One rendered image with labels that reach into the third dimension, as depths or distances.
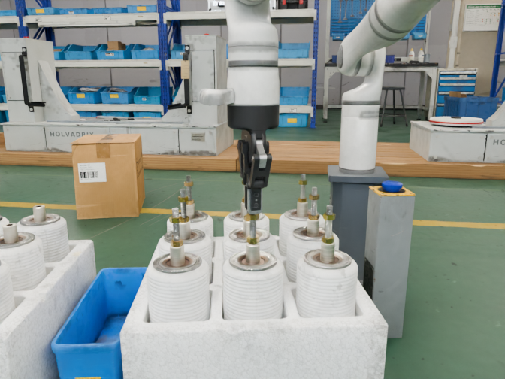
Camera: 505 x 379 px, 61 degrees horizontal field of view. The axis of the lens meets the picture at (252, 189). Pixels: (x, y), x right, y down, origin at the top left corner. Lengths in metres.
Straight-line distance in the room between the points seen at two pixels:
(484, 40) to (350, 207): 6.09
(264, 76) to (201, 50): 2.15
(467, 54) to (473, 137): 4.34
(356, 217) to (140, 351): 0.66
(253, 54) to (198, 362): 0.44
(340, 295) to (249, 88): 0.33
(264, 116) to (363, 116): 0.53
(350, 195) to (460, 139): 1.67
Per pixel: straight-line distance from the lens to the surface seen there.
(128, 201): 1.79
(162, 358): 0.68
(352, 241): 1.15
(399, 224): 0.90
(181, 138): 2.74
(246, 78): 0.60
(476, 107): 5.17
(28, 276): 0.86
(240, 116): 0.60
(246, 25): 0.61
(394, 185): 0.89
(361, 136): 1.10
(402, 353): 0.97
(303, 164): 2.56
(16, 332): 0.75
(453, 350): 1.02
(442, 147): 2.71
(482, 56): 7.08
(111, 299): 1.06
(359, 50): 1.03
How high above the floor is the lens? 0.52
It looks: 14 degrees down
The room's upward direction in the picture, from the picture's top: straight up
